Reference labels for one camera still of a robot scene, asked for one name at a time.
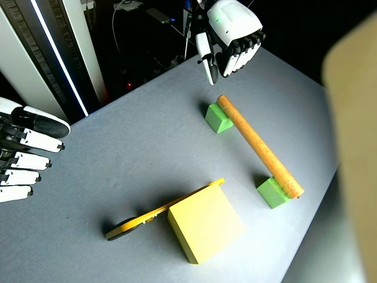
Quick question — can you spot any grey table cloth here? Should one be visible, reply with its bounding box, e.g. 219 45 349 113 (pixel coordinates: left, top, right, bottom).
0 44 342 283

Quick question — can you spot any wooden dowel rod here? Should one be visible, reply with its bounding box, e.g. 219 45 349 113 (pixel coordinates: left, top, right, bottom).
217 94 305 200

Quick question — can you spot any yellow hacksaw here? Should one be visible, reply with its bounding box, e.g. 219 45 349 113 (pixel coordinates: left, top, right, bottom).
105 177 226 242

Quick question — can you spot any white cabinet with black strips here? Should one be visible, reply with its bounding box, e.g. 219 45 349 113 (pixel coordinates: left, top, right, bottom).
0 0 108 124

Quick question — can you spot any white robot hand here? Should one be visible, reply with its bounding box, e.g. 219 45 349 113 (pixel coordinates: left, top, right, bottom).
196 0 267 86
0 97 72 204

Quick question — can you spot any blurred beige board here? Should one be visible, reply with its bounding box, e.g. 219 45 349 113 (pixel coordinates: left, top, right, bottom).
321 11 377 283

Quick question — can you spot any green wooden block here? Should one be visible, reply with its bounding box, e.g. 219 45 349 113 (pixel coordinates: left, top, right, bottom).
204 102 234 134
256 176 291 209

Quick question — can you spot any yellow wooden block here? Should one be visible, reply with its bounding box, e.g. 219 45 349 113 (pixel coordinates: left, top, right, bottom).
167 185 245 265

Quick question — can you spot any flat black device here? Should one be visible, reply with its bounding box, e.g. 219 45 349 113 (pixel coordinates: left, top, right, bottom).
146 8 171 24

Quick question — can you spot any thin white cable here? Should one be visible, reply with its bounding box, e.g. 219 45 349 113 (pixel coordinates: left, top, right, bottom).
111 0 139 54

